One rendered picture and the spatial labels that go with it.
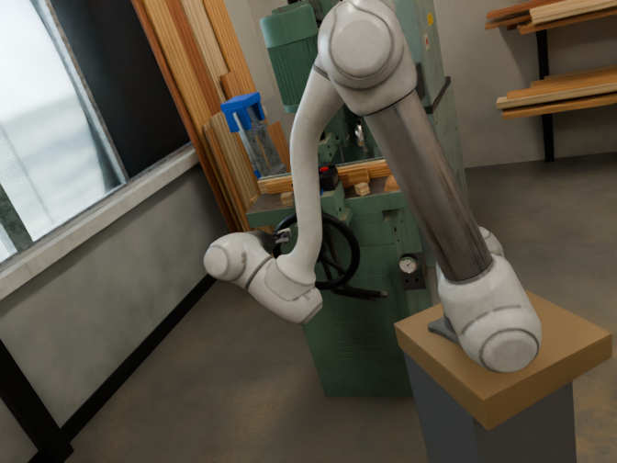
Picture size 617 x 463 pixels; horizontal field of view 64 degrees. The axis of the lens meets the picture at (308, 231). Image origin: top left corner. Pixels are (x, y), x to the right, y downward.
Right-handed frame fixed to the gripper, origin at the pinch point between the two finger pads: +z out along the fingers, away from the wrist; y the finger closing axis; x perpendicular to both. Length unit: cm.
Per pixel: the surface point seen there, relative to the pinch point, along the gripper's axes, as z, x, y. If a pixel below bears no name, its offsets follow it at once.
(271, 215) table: 24.4, -4.8, 14.1
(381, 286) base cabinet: 35.7, 26.8, -19.0
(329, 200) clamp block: 13.3, -7.5, -11.5
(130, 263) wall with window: 83, 14, 128
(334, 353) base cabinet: 46, 55, 6
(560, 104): 210, -36, -107
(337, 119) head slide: 40, -35, -11
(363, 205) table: 24.8, -3.8, -19.4
